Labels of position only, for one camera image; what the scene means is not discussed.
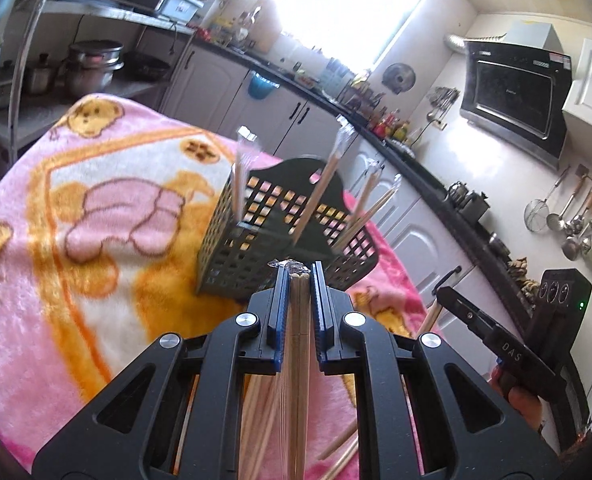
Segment grey-blue plastic box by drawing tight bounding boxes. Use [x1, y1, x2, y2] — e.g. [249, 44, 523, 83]
[157, 0, 204, 24]

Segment stainless steel pot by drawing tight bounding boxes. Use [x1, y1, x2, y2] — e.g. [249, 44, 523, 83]
[64, 40, 124, 98]

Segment blue hanging trash bin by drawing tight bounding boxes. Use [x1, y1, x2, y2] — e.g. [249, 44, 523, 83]
[247, 70, 281, 101]

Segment black range hood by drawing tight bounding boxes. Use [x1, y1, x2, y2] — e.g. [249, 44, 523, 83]
[449, 21, 573, 169]

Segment metal shelf rack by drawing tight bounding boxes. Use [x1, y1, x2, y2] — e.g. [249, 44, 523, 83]
[0, 0, 195, 168]

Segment right hand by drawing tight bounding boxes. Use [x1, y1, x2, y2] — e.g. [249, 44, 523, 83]
[488, 366, 542, 432]

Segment dark green utensil basket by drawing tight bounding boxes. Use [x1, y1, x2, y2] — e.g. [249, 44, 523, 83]
[196, 157, 378, 300]

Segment wooden cutting board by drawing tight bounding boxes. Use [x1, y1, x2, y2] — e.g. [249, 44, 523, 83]
[248, 0, 282, 54]

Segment white lower kitchen cabinets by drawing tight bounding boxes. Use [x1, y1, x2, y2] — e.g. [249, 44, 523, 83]
[158, 41, 502, 376]

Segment pink cartoon bear blanket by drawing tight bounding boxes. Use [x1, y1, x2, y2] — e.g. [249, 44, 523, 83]
[0, 96, 425, 479]

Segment hanging ladles and skimmers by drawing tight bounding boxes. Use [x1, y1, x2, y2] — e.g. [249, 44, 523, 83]
[523, 164, 592, 267]

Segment steel kettle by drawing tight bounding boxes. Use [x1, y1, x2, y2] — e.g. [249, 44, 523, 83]
[445, 181, 490, 226]

